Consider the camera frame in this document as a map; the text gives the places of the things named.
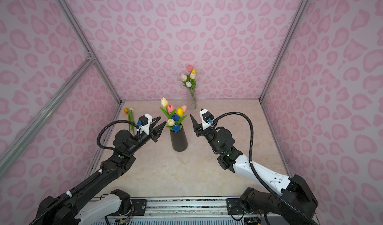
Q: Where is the diagonal aluminium frame bar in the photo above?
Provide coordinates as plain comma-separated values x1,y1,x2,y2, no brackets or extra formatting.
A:
1,56,94,178

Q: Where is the cream yellow tulip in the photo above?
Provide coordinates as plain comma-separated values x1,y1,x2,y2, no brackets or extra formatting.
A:
160,98,173,119

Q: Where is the ivory white tulip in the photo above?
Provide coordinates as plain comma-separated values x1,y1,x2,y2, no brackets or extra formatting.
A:
127,107,135,136

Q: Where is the clear glass vase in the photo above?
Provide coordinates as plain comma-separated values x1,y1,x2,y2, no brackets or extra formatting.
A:
187,89,197,110

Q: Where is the black tapered vase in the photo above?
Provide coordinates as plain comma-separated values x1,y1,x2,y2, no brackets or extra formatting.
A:
170,128,188,152

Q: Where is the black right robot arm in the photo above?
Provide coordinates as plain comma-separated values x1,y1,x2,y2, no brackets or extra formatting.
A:
191,109,318,225

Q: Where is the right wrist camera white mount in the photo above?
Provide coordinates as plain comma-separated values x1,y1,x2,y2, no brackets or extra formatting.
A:
199,110,214,130

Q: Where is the pale cream tulip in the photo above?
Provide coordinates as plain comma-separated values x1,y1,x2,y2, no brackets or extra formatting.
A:
167,118,175,127

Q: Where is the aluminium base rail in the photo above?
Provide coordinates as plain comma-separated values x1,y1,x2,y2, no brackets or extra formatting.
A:
55,196,319,225

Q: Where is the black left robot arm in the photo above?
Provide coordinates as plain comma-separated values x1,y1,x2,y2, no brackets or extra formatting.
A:
31,114,166,225

